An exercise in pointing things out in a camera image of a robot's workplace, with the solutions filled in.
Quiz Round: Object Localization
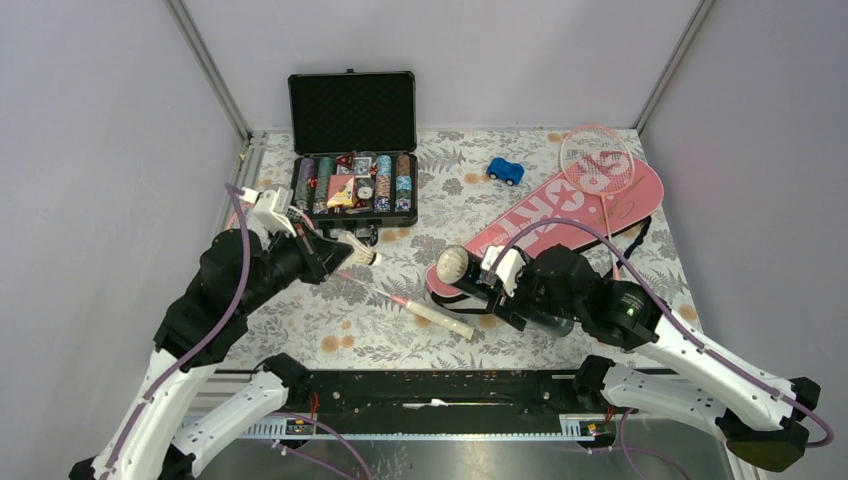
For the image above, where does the pink racket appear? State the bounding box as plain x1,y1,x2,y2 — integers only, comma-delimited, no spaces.
225,199,474,340
559,124,635,240

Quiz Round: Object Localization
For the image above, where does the white shuttlecock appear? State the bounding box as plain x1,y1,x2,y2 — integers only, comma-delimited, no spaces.
338,232,382,269

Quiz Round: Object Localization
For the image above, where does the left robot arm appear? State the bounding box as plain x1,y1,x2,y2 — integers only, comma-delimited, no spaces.
69,225,355,479

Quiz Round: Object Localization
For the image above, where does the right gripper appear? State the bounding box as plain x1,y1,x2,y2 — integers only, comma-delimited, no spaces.
486,254,585,332

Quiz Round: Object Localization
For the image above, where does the pink racket bag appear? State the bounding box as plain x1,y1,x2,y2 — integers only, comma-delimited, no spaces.
426,158,664,298

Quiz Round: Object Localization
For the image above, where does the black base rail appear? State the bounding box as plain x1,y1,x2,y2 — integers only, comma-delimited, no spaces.
277,370,613,437

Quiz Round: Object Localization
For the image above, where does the black shuttlecock tube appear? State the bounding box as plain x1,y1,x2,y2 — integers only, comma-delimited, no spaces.
435,245,574,338

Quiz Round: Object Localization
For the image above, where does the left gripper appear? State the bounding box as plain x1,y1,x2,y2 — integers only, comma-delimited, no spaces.
241,217,357,313

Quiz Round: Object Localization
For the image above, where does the black poker chip case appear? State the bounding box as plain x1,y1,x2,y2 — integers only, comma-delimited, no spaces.
287,70,420,245

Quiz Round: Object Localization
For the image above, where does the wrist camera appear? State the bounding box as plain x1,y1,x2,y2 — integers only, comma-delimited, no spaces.
480,246,527,297
239,186,295,237

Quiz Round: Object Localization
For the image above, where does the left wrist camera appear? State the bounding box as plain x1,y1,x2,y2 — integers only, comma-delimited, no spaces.
239,186,295,237

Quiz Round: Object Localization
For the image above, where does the blue toy car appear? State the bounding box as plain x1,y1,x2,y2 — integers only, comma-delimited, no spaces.
486,157,525,186

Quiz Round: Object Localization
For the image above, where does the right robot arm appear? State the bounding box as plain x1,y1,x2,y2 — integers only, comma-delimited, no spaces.
457,245,820,472

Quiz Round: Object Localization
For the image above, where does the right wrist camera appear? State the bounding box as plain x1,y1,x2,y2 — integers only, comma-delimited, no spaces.
480,246,527,297

